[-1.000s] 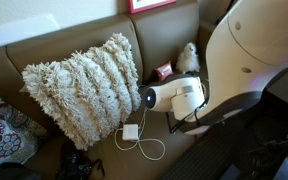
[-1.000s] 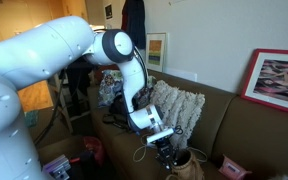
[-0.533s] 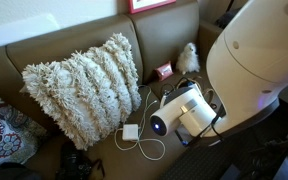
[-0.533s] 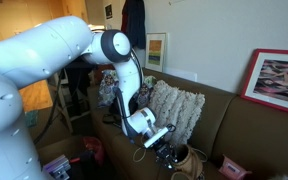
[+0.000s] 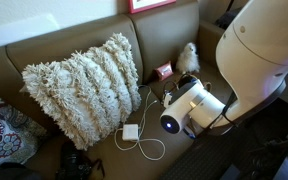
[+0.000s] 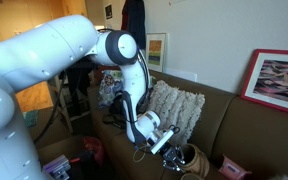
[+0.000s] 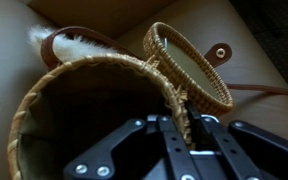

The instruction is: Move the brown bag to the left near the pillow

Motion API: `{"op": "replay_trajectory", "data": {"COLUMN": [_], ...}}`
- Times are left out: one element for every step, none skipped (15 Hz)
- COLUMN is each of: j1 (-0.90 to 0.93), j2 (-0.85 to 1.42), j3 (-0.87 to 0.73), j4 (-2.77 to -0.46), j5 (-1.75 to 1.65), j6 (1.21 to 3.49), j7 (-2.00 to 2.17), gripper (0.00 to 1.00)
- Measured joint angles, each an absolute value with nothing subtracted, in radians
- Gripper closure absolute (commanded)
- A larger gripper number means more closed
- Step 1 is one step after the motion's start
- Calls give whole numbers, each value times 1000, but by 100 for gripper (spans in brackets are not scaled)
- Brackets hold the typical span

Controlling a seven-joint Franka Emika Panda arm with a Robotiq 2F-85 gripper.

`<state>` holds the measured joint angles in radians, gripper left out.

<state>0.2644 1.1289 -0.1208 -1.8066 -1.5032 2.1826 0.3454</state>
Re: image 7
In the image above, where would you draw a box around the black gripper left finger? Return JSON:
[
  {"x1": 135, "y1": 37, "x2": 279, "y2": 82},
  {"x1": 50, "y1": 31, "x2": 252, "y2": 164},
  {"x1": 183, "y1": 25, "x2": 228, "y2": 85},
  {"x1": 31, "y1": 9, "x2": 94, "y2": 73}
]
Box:
[{"x1": 62, "y1": 114, "x2": 203, "y2": 180}]

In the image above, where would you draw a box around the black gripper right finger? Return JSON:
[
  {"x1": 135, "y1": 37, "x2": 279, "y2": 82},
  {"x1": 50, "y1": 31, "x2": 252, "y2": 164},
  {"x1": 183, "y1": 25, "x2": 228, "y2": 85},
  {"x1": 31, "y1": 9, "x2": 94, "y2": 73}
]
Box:
[{"x1": 185, "y1": 103, "x2": 288, "y2": 180}]

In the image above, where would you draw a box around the brown woven bag with lid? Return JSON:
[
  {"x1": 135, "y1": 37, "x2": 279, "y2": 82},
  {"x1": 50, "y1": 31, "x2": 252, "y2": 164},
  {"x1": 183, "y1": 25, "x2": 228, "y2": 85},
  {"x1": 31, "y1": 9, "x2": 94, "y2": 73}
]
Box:
[{"x1": 6, "y1": 21, "x2": 288, "y2": 180}]

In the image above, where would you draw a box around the white fluffy toy animal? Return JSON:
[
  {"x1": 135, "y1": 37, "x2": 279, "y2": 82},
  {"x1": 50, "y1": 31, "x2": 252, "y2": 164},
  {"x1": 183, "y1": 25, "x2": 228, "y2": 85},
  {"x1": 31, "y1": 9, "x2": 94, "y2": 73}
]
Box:
[{"x1": 27, "y1": 25, "x2": 118, "y2": 64}]

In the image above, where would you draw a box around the brown leather sofa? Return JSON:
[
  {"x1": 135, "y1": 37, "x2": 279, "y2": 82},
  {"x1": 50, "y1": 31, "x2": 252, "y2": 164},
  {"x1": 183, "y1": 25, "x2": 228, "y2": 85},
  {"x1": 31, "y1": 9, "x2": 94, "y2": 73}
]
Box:
[{"x1": 0, "y1": 0, "x2": 288, "y2": 180}]

